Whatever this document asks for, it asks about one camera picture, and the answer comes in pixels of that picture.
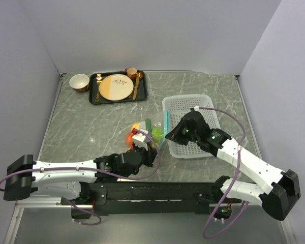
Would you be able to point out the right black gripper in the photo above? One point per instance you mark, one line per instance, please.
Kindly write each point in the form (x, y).
(175, 135)

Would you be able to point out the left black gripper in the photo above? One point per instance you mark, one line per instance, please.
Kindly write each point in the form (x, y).
(150, 154)

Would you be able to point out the green toy fruit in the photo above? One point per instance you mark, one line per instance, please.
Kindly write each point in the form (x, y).
(157, 134)

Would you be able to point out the orange toy pumpkin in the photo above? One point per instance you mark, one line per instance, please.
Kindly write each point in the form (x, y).
(128, 139)

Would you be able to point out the clear zip top bag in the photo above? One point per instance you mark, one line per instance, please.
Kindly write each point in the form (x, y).
(156, 126)

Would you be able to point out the green chili pepper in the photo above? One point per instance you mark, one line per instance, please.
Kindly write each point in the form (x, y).
(148, 125)

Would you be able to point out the yellow toy potato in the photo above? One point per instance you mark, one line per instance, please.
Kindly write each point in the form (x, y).
(138, 126)

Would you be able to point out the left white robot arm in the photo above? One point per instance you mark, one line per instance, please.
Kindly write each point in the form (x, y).
(27, 177)

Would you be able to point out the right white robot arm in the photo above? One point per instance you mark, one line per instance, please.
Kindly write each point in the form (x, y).
(275, 190)

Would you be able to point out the white plastic basket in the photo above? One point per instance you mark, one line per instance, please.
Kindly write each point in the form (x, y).
(175, 108)

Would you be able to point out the black serving tray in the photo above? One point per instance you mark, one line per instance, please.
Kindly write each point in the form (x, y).
(141, 90)

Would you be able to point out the gold knife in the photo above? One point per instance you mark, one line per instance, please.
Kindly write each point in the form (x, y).
(134, 95)

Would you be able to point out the gold spoon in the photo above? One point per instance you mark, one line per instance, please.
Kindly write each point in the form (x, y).
(140, 74)

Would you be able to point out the orange and cream plate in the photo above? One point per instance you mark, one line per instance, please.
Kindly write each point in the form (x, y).
(116, 87)

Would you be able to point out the orange cup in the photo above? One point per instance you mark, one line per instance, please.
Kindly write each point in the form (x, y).
(131, 72)

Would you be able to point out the gold fork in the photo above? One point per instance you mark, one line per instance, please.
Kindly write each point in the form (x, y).
(98, 80)

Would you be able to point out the white and red bowl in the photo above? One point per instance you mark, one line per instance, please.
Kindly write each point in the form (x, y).
(79, 83)

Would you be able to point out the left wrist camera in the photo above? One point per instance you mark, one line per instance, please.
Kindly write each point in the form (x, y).
(140, 139)

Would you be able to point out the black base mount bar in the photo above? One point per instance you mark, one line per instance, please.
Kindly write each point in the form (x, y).
(139, 197)

